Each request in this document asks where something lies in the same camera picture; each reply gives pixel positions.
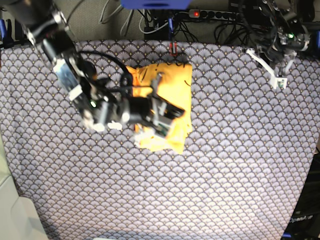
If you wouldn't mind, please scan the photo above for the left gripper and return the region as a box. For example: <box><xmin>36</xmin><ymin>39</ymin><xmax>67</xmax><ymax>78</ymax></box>
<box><xmin>244</xmin><ymin>37</ymin><xmax>311</xmax><ymax>80</ymax></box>

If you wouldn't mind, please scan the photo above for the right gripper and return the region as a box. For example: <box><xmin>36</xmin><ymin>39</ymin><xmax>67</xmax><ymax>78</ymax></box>
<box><xmin>134</xmin><ymin>73</ymin><xmax>185</xmax><ymax>132</ymax></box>

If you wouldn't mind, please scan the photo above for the yellow T-shirt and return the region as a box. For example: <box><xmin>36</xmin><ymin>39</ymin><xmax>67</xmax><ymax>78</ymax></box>
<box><xmin>126</xmin><ymin>66</ymin><xmax>193</xmax><ymax>154</ymax></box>

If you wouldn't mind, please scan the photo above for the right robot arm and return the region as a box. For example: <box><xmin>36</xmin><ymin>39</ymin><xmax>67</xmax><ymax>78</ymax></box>
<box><xmin>0</xmin><ymin>0</ymin><xmax>184</xmax><ymax>136</ymax></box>

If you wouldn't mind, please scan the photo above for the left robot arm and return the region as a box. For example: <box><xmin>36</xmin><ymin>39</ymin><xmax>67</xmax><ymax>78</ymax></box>
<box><xmin>238</xmin><ymin>0</ymin><xmax>311</xmax><ymax>88</ymax></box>

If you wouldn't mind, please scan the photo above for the thin black thread loop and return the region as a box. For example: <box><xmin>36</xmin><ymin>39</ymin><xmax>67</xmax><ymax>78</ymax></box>
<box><xmin>136</xmin><ymin>62</ymin><xmax>193</xmax><ymax>86</ymax></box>

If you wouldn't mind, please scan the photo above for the red-black table clamp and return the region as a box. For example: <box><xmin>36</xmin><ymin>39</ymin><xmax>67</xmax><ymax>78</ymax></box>
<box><xmin>169</xmin><ymin>41</ymin><xmax>178</xmax><ymax>56</ymax></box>

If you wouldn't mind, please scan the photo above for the blue fan-patterned tablecloth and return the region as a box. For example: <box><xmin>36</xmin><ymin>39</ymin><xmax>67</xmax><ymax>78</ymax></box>
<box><xmin>0</xmin><ymin>40</ymin><xmax>320</xmax><ymax>240</ymax></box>

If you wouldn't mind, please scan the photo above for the black power strip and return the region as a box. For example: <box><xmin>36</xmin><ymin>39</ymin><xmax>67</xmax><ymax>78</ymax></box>
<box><xmin>187</xmin><ymin>9</ymin><xmax>241</xmax><ymax>21</ymax></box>

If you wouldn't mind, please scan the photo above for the black OpenArm box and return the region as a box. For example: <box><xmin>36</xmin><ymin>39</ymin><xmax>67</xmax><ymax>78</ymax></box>
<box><xmin>281</xmin><ymin>153</ymin><xmax>320</xmax><ymax>240</ymax></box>

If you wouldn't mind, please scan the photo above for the grey plastic bin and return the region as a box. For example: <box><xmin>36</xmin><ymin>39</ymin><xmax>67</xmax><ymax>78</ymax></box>
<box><xmin>0</xmin><ymin>143</ymin><xmax>48</xmax><ymax>240</ymax></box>

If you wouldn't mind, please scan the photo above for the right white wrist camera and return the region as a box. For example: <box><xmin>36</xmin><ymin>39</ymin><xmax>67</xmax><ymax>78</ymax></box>
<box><xmin>153</xmin><ymin>121</ymin><xmax>174</xmax><ymax>138</ymax></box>

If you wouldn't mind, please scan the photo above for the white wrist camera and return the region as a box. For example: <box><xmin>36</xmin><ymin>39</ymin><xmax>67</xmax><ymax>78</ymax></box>
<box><xmin>153</xmin><ymin>121</ymin><xmax>174</xmax><ymax>138</ymax></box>
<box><xmin>269</xmin><ymin>75</ymin><xmax>288</xmax><ymax>89</ymax></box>

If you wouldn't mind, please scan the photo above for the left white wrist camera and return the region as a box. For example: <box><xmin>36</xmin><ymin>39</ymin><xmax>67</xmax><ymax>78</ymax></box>
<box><xmin>269</xmin><ymin>75</ymin><xmax>288</xmax><ymax>89</ymax></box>

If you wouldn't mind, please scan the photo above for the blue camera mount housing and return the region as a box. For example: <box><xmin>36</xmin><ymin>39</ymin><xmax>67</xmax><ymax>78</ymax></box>
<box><xmin>120</xmin><ymin>0</ymin><xmax>192</xmax><ymax>10</ymax></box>

